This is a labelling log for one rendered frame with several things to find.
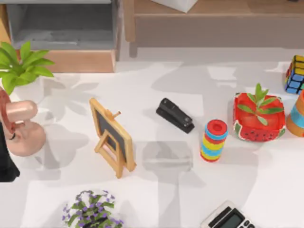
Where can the black stapler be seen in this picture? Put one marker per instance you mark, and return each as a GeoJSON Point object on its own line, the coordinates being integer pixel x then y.
{"type": "Point", "coordinates": [174, 114]}

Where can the wooden framed blackboard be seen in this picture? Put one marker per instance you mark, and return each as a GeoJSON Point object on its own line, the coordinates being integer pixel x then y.
{"type": "Point", "coordinates": [111, 133]}

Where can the stack of coloured rings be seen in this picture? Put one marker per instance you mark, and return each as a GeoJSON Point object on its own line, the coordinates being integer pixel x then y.
{"type": "Point", "coordinates": [213, 142]}

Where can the pale wooden drawer front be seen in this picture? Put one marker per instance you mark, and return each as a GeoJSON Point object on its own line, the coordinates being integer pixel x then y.
{"type": "Point", "coordinates": [80, 61]}

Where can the wooden open shelf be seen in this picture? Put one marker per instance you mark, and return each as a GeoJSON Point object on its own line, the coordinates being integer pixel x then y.
{"type": "Point", "coordinates": [213, 31]}

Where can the watermelon plant pot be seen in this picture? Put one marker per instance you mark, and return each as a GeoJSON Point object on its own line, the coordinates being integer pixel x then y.
{"type": "Point", "coordinates": [259, 121]}

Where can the white box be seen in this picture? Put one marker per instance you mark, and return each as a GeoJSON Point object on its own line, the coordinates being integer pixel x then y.
{"type": "Point", "coordinates": [177, 4]}

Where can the purple flower plant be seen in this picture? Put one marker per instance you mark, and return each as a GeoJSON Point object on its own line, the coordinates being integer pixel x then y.
{"type": "Point", "coordinates": [92, 211]}

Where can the grey calculator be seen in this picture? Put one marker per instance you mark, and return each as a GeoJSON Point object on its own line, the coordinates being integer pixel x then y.
{"type": "Point", "coordinates": [228, 217]}

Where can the green leafy plant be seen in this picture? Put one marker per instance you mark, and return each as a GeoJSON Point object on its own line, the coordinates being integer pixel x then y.
{"type": "Point", "coordinates": [22, 69]}

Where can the orange and blue pot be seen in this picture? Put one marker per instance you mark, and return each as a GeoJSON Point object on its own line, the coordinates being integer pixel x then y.
{"type": "Point", "coordinates": [297, 118]}

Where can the colourful puzzle cube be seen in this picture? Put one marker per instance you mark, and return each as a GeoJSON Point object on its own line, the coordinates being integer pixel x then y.
{"type": "Point", "coordinates": [294, 78]}

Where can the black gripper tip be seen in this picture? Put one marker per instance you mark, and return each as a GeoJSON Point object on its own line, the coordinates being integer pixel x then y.
{"type": "Point", "coordinates": [6, 164]}

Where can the wooden cupboard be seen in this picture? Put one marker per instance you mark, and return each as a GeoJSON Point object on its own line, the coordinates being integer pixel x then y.
{"type": "Point", "coordinates": [3, 26]}

